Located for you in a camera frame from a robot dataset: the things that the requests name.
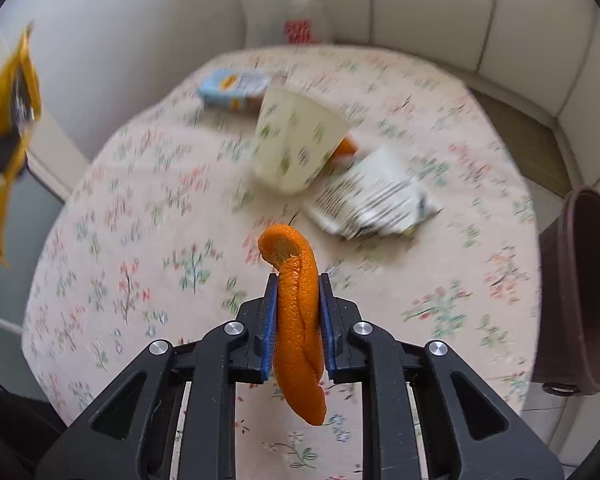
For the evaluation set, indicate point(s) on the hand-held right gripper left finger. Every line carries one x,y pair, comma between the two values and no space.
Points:
267,320

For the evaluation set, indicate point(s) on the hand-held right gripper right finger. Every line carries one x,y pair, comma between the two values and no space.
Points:
330,325

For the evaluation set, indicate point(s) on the long orange peel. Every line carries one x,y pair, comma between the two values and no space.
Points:
297,310

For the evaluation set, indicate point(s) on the brown trash bin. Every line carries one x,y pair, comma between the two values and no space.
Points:
575,285

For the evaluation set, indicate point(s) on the yellow snack wrapper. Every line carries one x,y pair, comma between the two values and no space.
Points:
5,110

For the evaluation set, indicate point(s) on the crumpled white printed wrapper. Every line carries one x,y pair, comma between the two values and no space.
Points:
370,195

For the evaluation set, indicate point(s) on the small orange peel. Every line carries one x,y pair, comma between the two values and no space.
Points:
347,149

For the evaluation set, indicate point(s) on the floral print paper cup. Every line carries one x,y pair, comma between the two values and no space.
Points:
295,140

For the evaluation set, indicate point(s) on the light blue drink carton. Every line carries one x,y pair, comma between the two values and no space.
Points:
230,87

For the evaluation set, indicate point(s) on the white plastic shopping bag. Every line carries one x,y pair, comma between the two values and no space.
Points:
280,10

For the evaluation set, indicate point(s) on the white kitchen base cabinets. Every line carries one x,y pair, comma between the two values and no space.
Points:
430,10

